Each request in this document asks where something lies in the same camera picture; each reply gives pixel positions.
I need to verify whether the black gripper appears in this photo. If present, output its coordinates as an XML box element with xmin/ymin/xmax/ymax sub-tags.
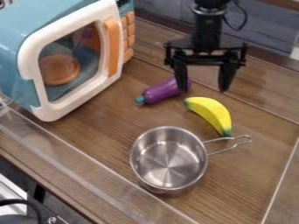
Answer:
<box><xmin>165</xmin><ymin>37</ymin><xmax>249</xmax><ymax>92</ymax></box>

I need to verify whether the yellow toy banana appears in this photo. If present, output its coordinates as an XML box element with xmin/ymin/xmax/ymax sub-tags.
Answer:
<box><xmin>185</xmin><ymin>97</ymin><xmax>233</xmax><ymax>137</ymax></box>

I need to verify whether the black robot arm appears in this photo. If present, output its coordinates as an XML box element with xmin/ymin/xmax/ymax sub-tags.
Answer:
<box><xmin>165</xmin><ymin>0</ymin><xmax>249</xmax><ymax>92</ymax></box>

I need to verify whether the purple toy eggplant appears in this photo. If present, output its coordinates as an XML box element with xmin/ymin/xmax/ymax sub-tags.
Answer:
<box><xmin>135</xmin><ymin>76</ymin><xmax>184</xmax><ymax>104</ymax></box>

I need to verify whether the blue white toy microwave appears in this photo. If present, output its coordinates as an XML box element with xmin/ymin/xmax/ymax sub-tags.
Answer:
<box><xmin>0</xmin><ymin>0</ymin><xmax>137</xmax><ymax>122</ymax></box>

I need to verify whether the clear acrylic barrier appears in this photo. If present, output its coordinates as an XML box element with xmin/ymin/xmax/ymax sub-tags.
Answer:
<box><xmin>0</xmin><ymin>98</ymin><xmax>200</xmax><ymax>224</ymax></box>

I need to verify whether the silver pot with handle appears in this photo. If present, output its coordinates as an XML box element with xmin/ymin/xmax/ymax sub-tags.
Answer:
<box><xmin>130</xmin><ymin>126</ymin><xmax>253</xmax><ymax>196</ymax></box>

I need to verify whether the black cable bottom left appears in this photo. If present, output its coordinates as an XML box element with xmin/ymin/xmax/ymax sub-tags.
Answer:
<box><xmin>0</xmin><ymin>198</ymin><xmax>43</xmax><ymax>224</ymax></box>

